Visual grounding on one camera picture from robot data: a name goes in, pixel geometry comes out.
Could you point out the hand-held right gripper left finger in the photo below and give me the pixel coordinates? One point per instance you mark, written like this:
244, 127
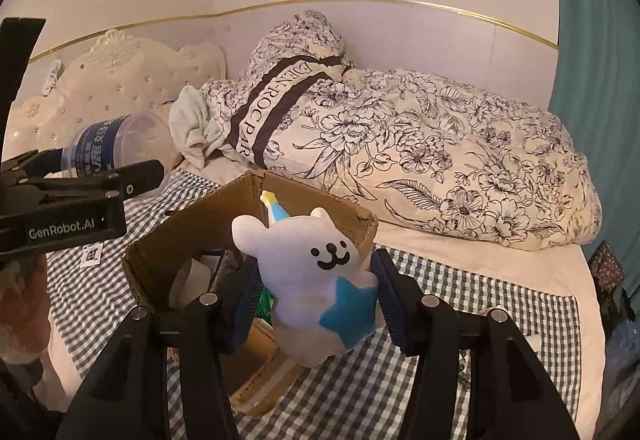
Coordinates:
245, 305

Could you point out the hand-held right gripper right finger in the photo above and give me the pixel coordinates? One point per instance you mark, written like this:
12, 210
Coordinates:
395, 310

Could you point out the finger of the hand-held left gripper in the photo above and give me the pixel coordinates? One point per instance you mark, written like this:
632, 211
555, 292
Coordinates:
130, 177
35, 162

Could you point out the green packet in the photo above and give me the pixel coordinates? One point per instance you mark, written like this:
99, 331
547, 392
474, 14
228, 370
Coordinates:
263, 305

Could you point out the clear bottle with blue label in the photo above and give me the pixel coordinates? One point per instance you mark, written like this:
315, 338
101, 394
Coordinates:
120, 140

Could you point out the white bear plush toy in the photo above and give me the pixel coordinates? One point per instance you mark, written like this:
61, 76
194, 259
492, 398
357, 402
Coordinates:
310, 290

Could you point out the brown cardboard box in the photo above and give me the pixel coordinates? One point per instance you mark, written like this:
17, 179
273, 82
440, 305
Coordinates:
310, 210

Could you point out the person's left hand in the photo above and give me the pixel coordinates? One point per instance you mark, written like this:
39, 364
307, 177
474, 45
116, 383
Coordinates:
25, 310

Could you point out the white printed tag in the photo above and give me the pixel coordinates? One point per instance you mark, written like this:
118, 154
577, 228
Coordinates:
91, 257

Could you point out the green checked cloth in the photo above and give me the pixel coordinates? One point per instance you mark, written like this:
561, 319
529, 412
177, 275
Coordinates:
450, 285

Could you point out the pale green towel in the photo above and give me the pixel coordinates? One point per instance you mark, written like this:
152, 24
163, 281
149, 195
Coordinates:
195, 125

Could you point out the white oblong object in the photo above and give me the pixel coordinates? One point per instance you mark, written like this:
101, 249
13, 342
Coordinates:
52, 76

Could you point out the cream tufted headboard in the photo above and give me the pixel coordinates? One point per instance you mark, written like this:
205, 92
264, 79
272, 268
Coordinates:
125, 75

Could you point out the floral duvet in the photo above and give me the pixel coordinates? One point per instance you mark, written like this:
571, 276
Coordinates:
450, 145

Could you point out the floral pillow with brown band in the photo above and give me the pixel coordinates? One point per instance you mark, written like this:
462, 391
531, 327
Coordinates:
285, 85

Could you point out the patterned dark bag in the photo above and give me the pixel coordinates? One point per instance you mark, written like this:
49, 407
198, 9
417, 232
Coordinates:
607, 267

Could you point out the teal curtain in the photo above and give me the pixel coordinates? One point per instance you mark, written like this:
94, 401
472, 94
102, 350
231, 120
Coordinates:
595, 20

